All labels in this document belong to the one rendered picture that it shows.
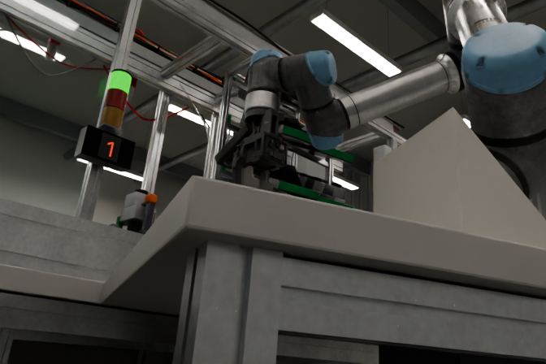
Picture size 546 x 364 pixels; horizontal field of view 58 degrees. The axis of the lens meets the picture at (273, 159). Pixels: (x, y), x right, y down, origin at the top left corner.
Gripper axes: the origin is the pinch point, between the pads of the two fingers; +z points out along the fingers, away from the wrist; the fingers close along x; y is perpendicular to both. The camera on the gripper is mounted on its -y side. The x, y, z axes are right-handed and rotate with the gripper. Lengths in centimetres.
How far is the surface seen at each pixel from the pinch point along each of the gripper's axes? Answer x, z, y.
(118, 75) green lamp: -19.6, -33.9, -30.4
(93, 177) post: -18.5, -8.3, -34.2
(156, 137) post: 44, -70, -127
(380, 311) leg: -34, 25, 55
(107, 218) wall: 440, -277, -1059
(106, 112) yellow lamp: -20.2, -23.7, -31.2
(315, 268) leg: -39, 23, 54
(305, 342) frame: 14.9, 24.1, 4.1
